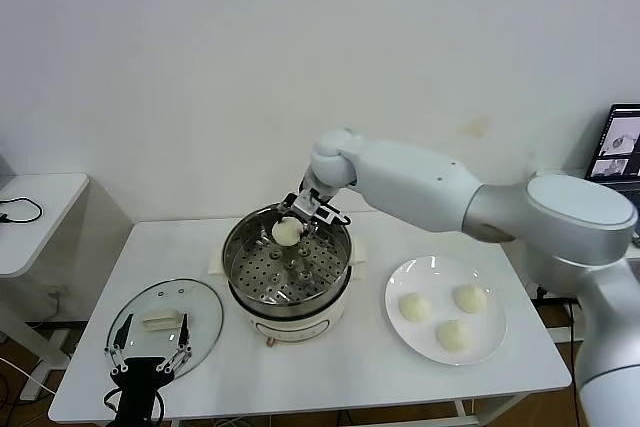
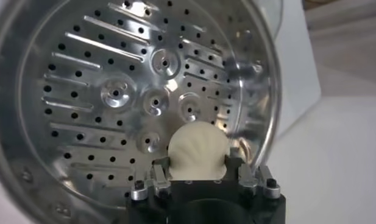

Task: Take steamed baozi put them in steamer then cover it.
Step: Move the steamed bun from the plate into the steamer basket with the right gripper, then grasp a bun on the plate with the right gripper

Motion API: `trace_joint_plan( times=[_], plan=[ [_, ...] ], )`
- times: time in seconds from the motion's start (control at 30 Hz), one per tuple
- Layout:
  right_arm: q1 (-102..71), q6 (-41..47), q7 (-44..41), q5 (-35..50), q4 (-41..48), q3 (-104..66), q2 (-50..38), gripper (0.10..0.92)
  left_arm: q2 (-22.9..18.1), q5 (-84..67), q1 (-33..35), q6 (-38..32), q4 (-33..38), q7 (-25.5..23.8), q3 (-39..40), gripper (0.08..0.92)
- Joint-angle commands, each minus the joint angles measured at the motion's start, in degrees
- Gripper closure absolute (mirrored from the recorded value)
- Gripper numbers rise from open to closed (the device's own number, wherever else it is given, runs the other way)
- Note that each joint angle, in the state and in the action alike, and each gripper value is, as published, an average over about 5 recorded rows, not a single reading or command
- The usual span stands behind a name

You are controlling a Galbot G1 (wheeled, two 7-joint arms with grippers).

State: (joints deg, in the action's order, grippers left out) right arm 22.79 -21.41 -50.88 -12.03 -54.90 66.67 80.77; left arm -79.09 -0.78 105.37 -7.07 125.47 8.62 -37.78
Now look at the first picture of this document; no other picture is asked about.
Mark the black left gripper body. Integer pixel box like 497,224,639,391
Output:
110,356,170,427

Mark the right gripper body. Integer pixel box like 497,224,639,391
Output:
292,189,318,221

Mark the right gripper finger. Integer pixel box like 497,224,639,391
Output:
298,216,322,245
277,192,297,221

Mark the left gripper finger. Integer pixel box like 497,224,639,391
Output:
103,313,136,376
158,313,195,376

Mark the white steamed baozi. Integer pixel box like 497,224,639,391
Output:
452,284,489,314
435,319,473,352
398,291,432,322
271,216,303,248

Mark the glass lid with cream handle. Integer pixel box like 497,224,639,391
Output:
106,276,225,382

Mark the stainless steel steamer basket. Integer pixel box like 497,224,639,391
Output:
208,202,370,316

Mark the cream electric cooker base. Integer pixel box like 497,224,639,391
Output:
207,246,370,350

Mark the white round plate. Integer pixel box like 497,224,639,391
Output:
384,255,508,367

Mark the white side table beige panel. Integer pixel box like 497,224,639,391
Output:
0,172,135,402

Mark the grey laptop with keyboard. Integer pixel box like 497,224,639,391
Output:
584,103,640,198

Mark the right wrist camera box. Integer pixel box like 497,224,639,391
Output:
313,204,350,227

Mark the white floor cable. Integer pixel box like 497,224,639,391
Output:
0,357,57,397

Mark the black looped cable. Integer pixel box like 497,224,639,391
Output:
0,196,44,225

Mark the white work table frame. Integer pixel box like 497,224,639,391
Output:
449,393,531,427

